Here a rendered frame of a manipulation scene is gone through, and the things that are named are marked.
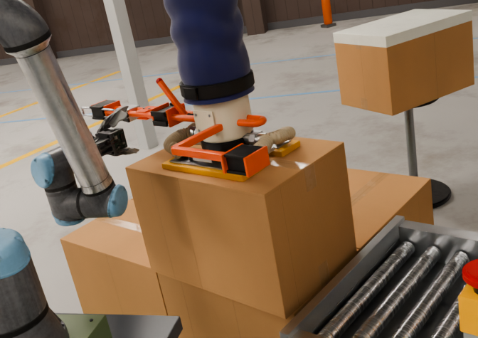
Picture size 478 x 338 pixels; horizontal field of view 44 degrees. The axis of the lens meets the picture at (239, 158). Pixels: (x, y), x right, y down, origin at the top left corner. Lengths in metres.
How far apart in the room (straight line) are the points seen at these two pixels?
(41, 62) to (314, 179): 0.81
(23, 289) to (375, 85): 2.22
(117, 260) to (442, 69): 1.91
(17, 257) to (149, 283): 1.03
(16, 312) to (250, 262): 0.71
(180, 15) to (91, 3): 9.86
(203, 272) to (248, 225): 0.32
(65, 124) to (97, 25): 10.02
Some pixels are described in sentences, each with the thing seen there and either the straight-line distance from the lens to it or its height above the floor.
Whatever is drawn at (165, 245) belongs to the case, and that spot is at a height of 0.68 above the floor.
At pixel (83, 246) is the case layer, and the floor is 0.54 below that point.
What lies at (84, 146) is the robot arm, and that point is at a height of 1.15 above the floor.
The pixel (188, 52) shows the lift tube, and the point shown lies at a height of 1.31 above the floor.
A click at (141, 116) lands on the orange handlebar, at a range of 2.08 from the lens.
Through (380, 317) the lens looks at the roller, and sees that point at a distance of 1.75.
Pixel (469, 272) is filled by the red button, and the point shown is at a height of 1.04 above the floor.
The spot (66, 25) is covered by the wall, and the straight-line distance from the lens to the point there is 11.90.
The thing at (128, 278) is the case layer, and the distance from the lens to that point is 2.34.
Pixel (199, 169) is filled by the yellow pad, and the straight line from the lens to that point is 1.78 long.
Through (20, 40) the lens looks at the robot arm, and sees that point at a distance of 1.48.
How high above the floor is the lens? 1.59
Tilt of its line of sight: 20 degrees down
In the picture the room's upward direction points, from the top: 11 degrees counter-clockwise
